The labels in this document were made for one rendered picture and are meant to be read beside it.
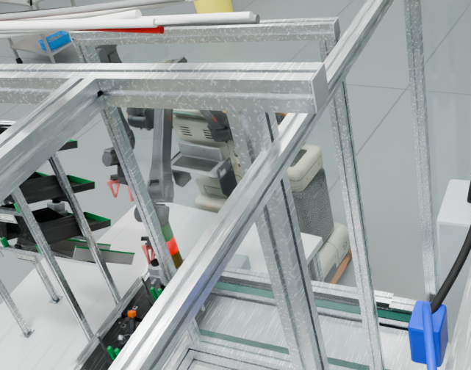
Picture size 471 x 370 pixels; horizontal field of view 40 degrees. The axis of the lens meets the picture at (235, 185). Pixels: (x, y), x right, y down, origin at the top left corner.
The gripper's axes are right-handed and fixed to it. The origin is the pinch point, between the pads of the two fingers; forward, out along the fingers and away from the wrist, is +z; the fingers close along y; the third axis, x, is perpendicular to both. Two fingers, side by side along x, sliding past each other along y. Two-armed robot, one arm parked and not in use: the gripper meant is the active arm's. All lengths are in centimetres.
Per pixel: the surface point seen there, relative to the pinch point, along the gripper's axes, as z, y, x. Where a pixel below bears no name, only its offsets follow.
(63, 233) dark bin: -8.8, -22.7, -19.9
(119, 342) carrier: 22.3, -0.5, -16.3
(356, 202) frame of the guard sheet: -27, 79, -44
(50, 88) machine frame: -41, 50, -105
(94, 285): 14.4, -41.3, 19.8
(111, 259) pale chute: 0.8, -21.1, 3.0
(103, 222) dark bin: -12.5, -20.1, -4.1
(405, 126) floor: -77, 13, 274
